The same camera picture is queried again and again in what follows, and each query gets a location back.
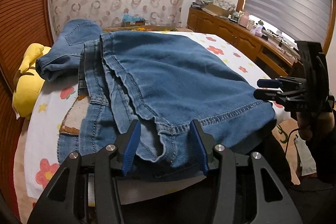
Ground folded blue jeans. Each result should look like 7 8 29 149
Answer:
35 19 102 82

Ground right hand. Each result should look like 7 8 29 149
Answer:
297 113 335 141

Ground cardboard box on sideboard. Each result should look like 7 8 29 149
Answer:
202 3 232 17

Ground blue denim jeans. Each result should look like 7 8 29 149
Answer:
58 31 276 181

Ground wooden sideboard cabinet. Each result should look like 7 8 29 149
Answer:
187 7 304 78

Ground yellow plush toy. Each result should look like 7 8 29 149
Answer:
12 43 51 119

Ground beige floral blanket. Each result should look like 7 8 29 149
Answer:
12 25 305 224

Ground cardboard box with blue items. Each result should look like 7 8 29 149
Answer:
122 14 146 27

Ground pink bottle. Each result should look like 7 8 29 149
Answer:
238 11 249 28

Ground wooden louvered wardrobe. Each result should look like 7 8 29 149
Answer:
1 0 54 218

